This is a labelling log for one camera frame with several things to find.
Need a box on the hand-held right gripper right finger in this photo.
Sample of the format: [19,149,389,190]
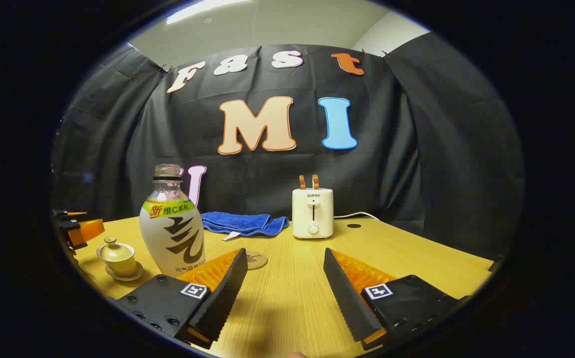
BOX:
[323,248,470,351]

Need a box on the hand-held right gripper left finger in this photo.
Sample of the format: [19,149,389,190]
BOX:
[116,247,248,350]

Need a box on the cream teacup lid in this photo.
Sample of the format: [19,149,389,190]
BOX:
[98,237,135,259]

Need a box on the round brown coaster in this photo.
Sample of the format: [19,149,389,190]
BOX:
[245,251,269,270]

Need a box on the cream ceramic teacup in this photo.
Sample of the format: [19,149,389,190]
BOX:
[97,250,137,277]

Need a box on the white labelled water bottle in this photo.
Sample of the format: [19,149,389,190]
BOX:
[139,164,206,278]

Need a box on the cream ceramic saucer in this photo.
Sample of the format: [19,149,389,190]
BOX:
[104,262,144,282]

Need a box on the blue towel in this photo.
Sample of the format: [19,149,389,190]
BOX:
[200,212,289,242]

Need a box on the cream toaster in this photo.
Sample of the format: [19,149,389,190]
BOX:
[291,188,334,240]

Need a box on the black backdrop cloth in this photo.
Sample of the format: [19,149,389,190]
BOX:
[51,32,524,259]

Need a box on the white power cable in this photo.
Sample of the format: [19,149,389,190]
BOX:
[333,212,382,221]

